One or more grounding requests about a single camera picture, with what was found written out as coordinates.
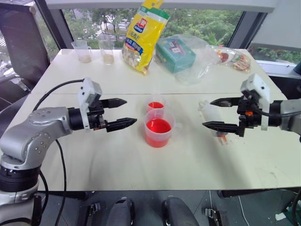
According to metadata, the thin white floor cable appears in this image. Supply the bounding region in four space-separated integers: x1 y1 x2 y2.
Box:
237 194 250 226

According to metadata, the dark window frame post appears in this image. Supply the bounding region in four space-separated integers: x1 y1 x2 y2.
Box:
227 10 268 50
34 0 79 50

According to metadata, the clear measuring cup with handle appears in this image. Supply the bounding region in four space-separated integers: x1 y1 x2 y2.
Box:
71 40 93 64

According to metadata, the yellow snack bag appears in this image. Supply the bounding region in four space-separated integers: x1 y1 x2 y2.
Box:
121 0 171 76

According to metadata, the clear bag of red snacks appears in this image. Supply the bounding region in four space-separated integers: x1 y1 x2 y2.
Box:
211 46 252 73

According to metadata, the clear tall plastic cup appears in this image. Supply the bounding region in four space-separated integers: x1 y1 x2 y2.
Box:
98 38 116 65

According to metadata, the short black shoulder cable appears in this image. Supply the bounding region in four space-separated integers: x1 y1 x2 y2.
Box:
38 170 49 213

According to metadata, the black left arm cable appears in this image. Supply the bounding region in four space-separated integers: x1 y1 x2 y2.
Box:
32 79 86 226

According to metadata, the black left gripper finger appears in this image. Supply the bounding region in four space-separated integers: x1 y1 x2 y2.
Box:
99 97 128 110
105 117 138 133

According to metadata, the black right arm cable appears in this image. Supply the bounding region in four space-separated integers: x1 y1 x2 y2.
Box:
248 97 301 118

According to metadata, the black office chair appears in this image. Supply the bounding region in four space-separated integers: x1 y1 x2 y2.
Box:
0 2 51 118

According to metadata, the clear plastic tube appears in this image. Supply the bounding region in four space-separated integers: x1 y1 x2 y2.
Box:
198 100 228 145

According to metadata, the large cup red liquid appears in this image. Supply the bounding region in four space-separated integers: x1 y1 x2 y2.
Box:
143 110 183 149

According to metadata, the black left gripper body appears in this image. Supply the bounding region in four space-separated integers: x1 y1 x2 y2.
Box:
87 99 109 131

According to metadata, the green cardboard box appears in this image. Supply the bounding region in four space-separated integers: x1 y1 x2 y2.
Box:
156 39 197 74

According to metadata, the dark rounded shape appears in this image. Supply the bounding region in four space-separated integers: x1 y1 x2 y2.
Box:
161 196 199 226
109 197 136 226

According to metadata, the black strap buckle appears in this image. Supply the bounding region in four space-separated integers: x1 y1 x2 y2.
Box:
87 202 102 218
204 208 223 226

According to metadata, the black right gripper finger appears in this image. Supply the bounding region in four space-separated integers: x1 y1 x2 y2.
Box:
209 97 243 109
202 121 241 137

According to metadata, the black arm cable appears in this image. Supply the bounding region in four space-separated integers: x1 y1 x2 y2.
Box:
32 79 86 226
248 97 301 118

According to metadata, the black table frame bar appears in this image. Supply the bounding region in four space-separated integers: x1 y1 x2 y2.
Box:
37 190 89 201
218 187 301 199

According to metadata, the green box in plastic bag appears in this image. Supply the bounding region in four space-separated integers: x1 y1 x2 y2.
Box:
154 34 221 86

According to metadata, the small cup red liquid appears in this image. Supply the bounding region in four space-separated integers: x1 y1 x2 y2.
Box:
146 92 166 114

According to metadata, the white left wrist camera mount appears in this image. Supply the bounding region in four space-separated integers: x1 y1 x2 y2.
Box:
77 77 103 132

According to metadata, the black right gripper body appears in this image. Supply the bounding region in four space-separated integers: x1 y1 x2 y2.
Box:
237 90 262 137

